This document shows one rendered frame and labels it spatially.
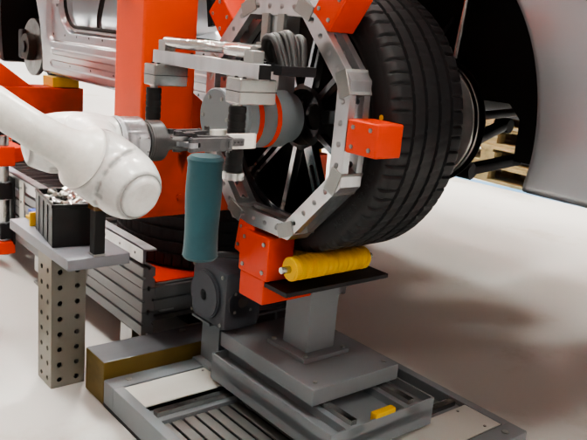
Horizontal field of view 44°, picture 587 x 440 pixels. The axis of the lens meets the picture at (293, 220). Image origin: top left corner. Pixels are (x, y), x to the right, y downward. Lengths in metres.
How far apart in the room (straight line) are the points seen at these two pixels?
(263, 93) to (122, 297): 1.08
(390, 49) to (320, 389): 0.81
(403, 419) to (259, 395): 0.37
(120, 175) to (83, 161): 0.06
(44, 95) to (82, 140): 2.82
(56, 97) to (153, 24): 2.04
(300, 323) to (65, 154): 1.00
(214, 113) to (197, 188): 0.21
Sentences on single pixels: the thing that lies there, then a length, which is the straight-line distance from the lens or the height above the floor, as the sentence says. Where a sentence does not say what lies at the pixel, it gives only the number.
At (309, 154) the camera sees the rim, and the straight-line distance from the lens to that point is 1.75.
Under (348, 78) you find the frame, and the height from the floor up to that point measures 0.96.
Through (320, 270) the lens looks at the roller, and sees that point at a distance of 1.72.
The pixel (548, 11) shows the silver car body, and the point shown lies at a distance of 1.69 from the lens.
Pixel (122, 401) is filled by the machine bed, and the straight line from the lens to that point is 2.01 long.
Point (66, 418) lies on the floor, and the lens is 2.09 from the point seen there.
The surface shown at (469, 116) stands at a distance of 1.92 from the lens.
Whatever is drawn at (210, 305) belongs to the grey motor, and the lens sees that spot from 2.02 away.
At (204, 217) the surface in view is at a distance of 1.76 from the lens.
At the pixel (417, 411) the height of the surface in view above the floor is 0.14.
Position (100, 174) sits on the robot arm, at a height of 0.82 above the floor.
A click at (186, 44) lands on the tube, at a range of 1.65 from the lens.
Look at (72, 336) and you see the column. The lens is 2.19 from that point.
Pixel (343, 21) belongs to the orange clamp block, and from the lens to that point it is 1.56.
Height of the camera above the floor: 1.04
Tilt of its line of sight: 14 degrees down
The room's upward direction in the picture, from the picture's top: 5 degrees clockwise
